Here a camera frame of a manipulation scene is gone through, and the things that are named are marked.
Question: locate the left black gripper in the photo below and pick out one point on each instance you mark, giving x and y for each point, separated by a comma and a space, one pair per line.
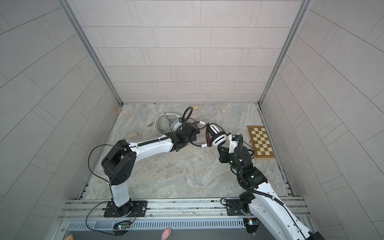
194, 137

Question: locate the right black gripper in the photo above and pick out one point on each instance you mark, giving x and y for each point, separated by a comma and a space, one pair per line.
223, 156

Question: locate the black and white headphones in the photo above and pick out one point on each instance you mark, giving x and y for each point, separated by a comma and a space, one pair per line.
215, 135

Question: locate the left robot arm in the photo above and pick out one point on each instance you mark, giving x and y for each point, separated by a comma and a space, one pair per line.
119, 162

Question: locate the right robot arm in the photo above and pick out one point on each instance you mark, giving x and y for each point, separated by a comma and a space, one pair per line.
259, 198

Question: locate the wooden chessboard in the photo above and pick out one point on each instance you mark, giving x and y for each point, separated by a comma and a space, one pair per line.
260, 142

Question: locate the green striped half-round block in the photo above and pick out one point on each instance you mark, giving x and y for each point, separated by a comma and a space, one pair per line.
133, 135

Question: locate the right circuit board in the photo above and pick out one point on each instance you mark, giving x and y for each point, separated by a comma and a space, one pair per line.
251, 225

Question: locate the circuit board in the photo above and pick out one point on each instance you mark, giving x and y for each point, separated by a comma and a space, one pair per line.
122, 226
251, 225

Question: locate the pink plush toy centre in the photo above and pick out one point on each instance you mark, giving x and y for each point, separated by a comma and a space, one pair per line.
166, 234

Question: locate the left circuit board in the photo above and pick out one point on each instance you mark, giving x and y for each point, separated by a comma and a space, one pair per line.
122, 226

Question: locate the wooden piece bottom left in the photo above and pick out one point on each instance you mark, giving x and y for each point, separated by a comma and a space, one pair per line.
70, 237

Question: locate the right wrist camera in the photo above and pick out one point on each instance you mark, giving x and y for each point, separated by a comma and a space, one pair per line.
234, 141

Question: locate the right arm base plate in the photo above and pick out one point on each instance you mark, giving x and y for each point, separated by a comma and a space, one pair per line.
235, 207

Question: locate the aluminium mounting rail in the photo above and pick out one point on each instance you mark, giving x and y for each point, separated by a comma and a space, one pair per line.
153, 209

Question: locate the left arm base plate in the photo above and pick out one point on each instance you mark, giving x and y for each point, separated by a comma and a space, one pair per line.
131, 208

